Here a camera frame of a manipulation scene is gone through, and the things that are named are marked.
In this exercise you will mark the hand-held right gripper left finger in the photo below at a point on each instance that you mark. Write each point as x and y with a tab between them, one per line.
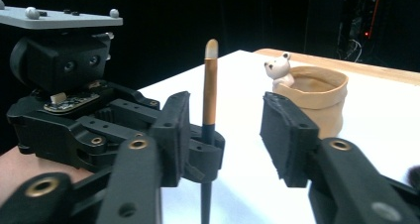
173	141

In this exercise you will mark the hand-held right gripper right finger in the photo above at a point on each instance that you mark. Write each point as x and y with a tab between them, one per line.
287	141

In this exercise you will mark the thin gold black makeup brush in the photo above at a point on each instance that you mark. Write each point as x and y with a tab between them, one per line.
210	91

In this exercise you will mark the tan bear pen holder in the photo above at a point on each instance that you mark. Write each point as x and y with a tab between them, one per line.
323	95

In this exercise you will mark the large white board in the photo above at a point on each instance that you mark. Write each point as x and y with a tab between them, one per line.
237	85

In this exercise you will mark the dark equipment with red light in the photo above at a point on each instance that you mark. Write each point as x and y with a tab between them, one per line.
366	34

